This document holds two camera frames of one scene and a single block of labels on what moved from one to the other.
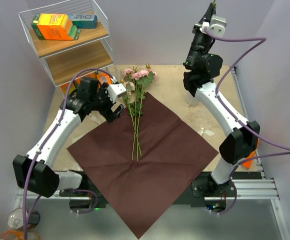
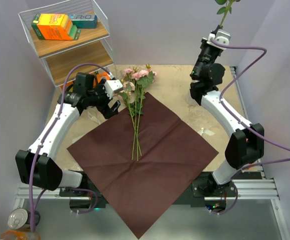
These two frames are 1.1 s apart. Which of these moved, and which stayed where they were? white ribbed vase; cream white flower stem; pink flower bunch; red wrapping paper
Moved: cream white flower stem
Stayed: white ribbed vase; pink flower bunch; red wrapping paper
